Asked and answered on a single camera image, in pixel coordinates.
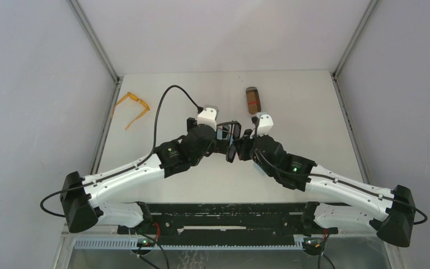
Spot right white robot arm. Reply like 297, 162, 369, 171
234, 134, 417, 248

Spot aluminium frame post right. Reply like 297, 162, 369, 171
332, 0, 381, 80

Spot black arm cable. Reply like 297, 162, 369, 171
39, 85, 204, 218
251, 117, 428, 226

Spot orange translucent sunglasses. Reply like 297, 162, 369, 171
110, 91, 151, 131

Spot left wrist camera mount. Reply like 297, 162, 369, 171
197, 105, 218, 131

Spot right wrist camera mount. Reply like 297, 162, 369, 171
253, 112, 274, 136

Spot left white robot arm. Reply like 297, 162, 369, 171
59, 119, 217, 233

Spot aluminium frame post left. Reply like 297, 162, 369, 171
67, 0, 120, 84

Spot black sunglasses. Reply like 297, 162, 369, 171
214, 120, 241, 163

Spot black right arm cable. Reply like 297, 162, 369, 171
251, 117, 428, 226

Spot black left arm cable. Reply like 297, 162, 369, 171
39, 85, 204, 218

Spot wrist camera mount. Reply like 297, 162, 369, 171
253, 112, 274, 136
197, 105, 218, 131

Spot brown glasses case red stripe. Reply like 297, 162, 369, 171
246, 87, 261, 115

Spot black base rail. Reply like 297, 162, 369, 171
117, 202, 338, 247

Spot aluminium frame post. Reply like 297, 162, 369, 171
67, 0, 120, 84
332, 0, 381, 80

